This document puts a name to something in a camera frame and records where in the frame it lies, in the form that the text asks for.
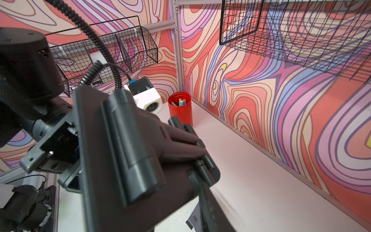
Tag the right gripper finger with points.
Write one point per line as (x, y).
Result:
(213, 219)

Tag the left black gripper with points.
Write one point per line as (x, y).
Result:
(56, 150)

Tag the black rectangular phone stand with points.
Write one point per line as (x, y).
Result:
(136, 170)

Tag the grey phone stand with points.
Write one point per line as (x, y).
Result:
(194, 220)

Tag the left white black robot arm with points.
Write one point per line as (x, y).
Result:
(31, 84)

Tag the red cylindrical pen cup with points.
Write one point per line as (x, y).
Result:
(180, 105)

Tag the left black wire basket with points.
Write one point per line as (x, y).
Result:
(132, 48)

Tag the black wire basket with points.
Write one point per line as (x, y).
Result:
(328, 36)
(132, 48)

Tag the rear black wire basket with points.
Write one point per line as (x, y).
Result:
(328, 36)

